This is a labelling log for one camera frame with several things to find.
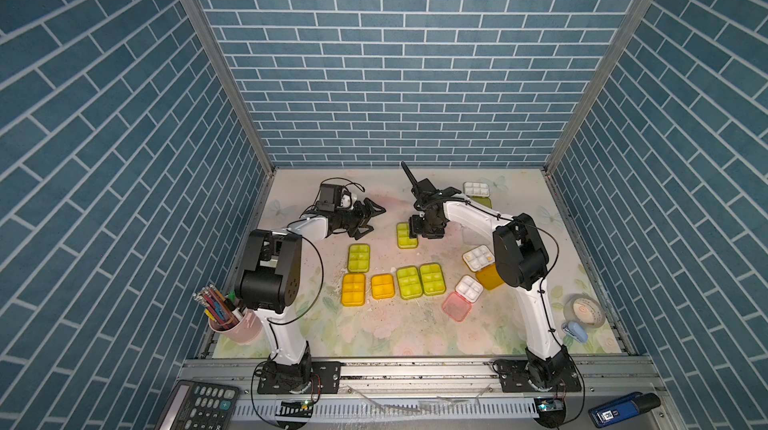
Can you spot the black calculator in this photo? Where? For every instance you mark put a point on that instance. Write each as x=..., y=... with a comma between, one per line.
x=198, y=406

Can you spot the pink pillbox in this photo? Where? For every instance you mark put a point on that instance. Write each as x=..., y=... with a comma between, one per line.
x=459, y=303

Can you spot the green pillbox sideways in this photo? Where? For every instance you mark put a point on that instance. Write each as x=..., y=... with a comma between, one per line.
x=359, y=258

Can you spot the tape roll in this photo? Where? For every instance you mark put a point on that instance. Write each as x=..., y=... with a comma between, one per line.
x=585, y=311

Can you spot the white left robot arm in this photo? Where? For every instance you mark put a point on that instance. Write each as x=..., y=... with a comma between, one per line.
x=269, y=282

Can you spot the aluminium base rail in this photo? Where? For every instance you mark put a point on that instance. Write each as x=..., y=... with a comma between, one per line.
x=358, y=391

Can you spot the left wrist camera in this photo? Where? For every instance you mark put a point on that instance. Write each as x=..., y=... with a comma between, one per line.
x=333, y=197

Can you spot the blue handheld device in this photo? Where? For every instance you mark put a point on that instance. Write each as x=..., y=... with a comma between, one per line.
x=623, y=408

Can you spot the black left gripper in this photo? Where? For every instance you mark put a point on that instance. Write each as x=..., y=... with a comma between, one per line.
x=362, y=218

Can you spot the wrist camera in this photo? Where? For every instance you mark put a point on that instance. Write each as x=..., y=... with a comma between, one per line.
x=333, y=197
x=425, y=193

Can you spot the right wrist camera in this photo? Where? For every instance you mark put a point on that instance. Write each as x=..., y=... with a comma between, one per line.
x=425, y=193

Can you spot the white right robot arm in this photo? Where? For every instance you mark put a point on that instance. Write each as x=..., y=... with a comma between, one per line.
x=522, y=262

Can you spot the pink pencil cup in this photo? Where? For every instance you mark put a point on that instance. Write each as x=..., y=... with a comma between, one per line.
x=227, y=316

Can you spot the green pillbox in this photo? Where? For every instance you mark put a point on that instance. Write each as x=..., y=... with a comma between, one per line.
x=432, y=279
x=479, y=192
x=404, y=238
x=409, y=283

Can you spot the small orange pillbox front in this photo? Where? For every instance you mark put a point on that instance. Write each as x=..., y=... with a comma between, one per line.
x=382, y=286

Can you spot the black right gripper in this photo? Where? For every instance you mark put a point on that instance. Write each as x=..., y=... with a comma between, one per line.
x=414, y=221

